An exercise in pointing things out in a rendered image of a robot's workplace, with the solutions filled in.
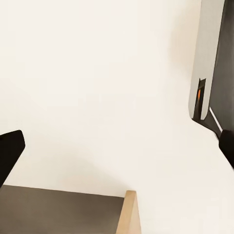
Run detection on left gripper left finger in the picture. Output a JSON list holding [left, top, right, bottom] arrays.
[[0, 130, 25, 188]]

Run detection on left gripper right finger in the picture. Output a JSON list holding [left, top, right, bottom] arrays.
[[218, 129, 234, 170]]

